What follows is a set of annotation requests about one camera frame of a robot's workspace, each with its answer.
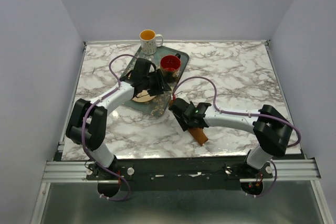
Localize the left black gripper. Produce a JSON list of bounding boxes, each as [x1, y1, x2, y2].
[[142, 69, 172, 97]]

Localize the brown cloth napkin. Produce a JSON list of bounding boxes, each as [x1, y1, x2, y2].
[[169, 100, 211, 146]]

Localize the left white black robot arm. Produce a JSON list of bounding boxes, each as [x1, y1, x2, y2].
[[66, 58, 171, 179]]

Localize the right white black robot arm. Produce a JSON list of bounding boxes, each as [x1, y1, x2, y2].
[[169, 98, 293, 178]]

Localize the white mug yellow inside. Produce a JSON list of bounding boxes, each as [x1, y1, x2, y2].
[[140, 29, 163, 55]]

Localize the green floral tray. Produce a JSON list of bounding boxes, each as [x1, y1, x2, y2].
[[123, 46, 190, 117]]

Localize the red black mug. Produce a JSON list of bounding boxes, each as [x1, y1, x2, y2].
[[160, 54, 182, 83]]

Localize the peach floral plate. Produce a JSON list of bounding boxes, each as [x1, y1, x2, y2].
[[132, 90, 156, 103]]

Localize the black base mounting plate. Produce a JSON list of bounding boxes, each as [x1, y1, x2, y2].
[[86, 156, 273, 191]]

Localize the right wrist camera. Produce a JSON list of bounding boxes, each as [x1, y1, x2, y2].
[[173, 92, 189, 102]]

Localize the aluminium frame rail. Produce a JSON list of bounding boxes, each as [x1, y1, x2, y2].
[[42, 159, 321, 183]]

